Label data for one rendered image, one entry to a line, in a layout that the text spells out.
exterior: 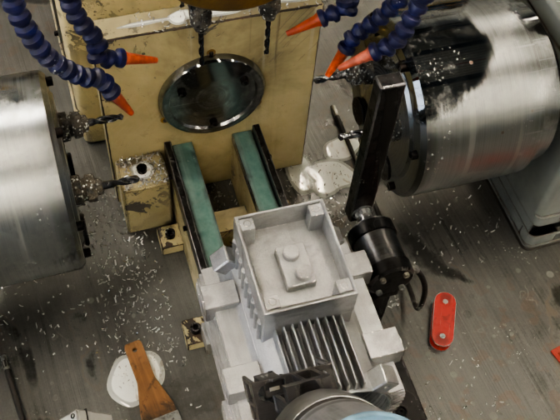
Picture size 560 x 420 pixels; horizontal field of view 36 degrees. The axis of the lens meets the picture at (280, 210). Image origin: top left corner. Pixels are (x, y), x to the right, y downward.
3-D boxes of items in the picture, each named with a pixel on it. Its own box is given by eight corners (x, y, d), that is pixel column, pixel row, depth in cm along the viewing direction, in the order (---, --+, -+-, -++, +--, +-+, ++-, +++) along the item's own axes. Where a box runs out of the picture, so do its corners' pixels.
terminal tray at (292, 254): (229, 252, 96) (230, 217, 91) (318, 232, 99) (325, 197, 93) (257, 346, 90) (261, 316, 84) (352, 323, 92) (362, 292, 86)
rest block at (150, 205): (121, 202, 132) (112, 155, 122) (165, 192, 133) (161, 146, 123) (128, 234, 129) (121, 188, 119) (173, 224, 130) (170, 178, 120)
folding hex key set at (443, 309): (432, 296, 126) (435, 289, 125) (454, 299, 126) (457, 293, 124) (427, 349, 121) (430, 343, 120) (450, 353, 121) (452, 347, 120)
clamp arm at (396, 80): (342, 207, 110) (372, 71, 89) (363, 202, 111) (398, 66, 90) (351, 228, 109) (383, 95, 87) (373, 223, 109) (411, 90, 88)
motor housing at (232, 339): (196, 321, 108) (192, 242, 93) (337, 287, 112) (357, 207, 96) (236, 472, 98) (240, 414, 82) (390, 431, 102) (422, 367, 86)
